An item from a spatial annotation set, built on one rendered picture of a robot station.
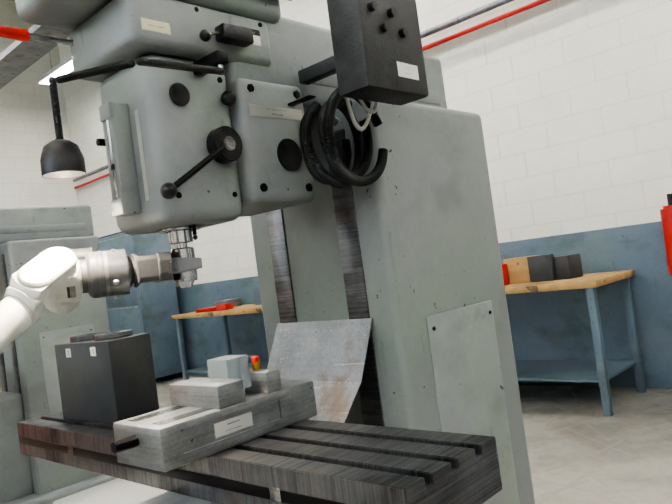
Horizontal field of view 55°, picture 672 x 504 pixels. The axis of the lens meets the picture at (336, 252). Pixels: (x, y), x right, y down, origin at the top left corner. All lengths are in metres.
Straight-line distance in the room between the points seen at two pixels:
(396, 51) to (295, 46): 0.28
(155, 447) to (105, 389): 0.52
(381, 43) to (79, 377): 1.03
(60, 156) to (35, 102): 10.30
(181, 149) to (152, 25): 0.22
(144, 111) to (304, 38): 0.46
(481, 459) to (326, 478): 0.23
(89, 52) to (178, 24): 0.19
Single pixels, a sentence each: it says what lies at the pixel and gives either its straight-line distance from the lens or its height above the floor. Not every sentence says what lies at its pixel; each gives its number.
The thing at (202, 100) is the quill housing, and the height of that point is 1.54.
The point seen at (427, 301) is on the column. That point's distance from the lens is 1.51.
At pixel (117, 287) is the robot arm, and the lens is 1.28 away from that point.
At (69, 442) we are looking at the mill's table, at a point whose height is 0.88.
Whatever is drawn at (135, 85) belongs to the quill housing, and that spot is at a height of 1.57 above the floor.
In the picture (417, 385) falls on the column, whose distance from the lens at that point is 1.46.
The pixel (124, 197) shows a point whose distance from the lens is 1.25.
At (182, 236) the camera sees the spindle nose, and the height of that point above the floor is 1.29.
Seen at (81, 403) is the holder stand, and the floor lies 0.95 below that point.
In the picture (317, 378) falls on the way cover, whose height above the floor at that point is 0.94.
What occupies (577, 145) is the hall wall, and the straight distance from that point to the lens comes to 5.34.
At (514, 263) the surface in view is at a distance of 5.00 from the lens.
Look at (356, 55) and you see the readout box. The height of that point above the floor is 1.58.
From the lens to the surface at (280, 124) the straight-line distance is 1.39.
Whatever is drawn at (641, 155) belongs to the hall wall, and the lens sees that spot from 5.17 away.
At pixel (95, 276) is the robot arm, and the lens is 1.26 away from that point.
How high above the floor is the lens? 1.19
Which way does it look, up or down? 1 degrees up
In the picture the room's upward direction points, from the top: 8 degrees counter-clockwise
